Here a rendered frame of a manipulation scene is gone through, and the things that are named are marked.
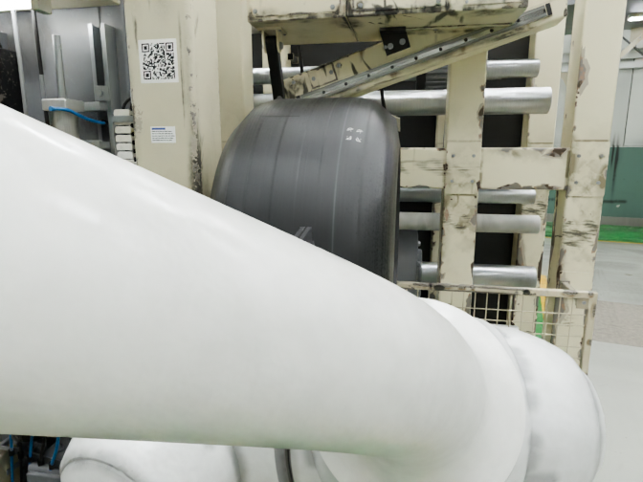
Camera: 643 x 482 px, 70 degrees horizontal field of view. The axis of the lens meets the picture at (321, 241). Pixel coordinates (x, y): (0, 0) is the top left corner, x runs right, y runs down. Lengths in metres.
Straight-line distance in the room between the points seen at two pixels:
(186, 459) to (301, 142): 0.53
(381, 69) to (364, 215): 0.63
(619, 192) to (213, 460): 9.77
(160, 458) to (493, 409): 0.16
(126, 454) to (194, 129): 0.71
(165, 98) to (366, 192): 0.44
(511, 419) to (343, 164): 0.50
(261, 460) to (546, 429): 0.15
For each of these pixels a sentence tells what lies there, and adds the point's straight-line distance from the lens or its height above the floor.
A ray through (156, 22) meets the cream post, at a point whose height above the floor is 1.58.
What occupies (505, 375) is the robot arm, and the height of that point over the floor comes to 1.25.
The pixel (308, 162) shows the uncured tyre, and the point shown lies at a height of 1.33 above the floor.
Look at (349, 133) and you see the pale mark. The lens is 0.71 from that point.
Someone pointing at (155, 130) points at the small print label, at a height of 1.39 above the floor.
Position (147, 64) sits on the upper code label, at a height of 1.50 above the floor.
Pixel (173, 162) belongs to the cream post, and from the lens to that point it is 0.92.
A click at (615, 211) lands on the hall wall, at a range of 9.95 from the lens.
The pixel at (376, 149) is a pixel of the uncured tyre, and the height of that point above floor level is 1.35.
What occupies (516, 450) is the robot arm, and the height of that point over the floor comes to 1.22.
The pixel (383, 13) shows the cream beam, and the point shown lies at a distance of 1.11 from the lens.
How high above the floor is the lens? 1.35
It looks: 11 degrees down
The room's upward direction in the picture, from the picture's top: straight up
